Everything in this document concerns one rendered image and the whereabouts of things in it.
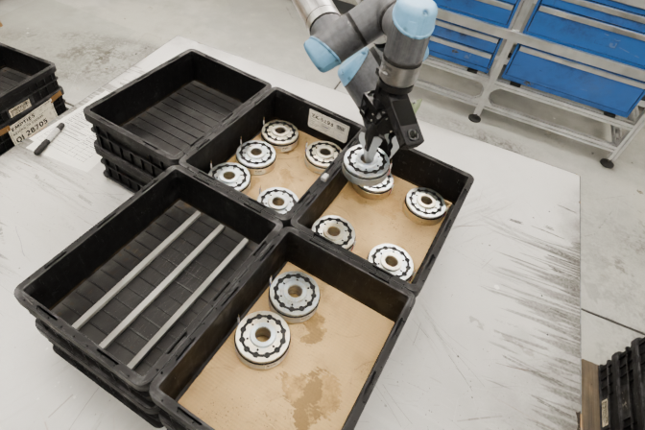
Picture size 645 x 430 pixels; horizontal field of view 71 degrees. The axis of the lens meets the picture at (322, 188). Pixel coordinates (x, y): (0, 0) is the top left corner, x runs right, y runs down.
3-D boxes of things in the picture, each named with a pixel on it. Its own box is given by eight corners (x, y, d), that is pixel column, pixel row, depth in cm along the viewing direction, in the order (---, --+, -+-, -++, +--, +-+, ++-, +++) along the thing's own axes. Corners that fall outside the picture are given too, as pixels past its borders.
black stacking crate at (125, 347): (179, 199, 111) (175, 164, 102) (281, 256, 103) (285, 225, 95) (33, 324, 85) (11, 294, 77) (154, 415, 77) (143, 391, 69)
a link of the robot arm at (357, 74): (354, 101, 144) (331, 64, 139) (391, 78, 141) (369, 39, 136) (357, 110, 133) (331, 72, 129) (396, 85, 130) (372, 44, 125)
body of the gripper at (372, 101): (387, 109, 102) (400, 62, 93) (406, 134, 97) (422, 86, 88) (356, 115, 99) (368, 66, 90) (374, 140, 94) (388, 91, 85)
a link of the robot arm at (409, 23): (428, -11, 82) (448, 11, 76) (412, 45, 89) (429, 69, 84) (388, -12, 79) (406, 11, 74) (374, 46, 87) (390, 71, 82)
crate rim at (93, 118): (191, 54, 138) (191, 47, 136) (274, 91, 130) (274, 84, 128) (82, 117, 112) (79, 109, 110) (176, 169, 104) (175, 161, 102)
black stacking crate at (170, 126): (194, 82, 144) (191, 49, 136) (271, 118, 137) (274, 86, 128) (91, 147, 119) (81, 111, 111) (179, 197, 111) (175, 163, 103)
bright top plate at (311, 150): (315, 137, 126) (315, 135, 126) (348, 150, 124) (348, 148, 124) (299, 158, 119) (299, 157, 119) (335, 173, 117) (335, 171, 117)
